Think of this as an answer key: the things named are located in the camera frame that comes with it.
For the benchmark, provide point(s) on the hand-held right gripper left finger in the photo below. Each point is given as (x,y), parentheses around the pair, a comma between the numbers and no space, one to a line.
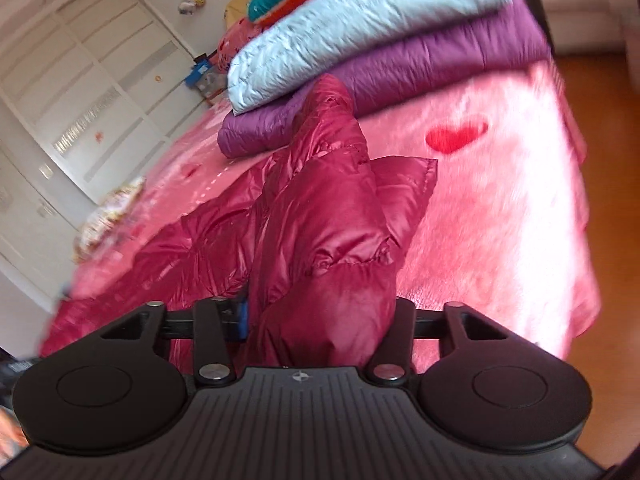
(243,317)

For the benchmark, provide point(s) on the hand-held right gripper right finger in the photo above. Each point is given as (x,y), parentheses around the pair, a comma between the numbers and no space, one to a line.
(402,325)

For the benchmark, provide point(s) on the maroon down jacket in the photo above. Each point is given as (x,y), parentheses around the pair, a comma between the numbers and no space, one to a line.
(325,210)

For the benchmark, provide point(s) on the pink heart-print bed blanket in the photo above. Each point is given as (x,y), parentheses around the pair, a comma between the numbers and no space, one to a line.
(500,210)

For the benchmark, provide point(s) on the floral pillow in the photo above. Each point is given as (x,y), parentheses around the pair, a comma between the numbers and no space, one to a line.
(110,220)

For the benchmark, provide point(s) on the blue box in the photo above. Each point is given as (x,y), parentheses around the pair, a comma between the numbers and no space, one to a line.
(197,70)

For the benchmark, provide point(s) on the pink heart-print pillow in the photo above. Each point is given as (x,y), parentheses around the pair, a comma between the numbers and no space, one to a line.
(235,45)

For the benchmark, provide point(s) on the purple down jacket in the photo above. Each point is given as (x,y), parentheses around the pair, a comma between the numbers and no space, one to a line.
(450,55)

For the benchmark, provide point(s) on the white wardrobe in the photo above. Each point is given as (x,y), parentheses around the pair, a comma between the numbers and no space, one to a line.
(75,85)

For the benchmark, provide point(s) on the light blue down jacket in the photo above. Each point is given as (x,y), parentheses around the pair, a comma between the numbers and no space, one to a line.
(350,35)

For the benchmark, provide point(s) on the yellow headboard cover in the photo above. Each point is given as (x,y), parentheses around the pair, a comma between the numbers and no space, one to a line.
(240,5)

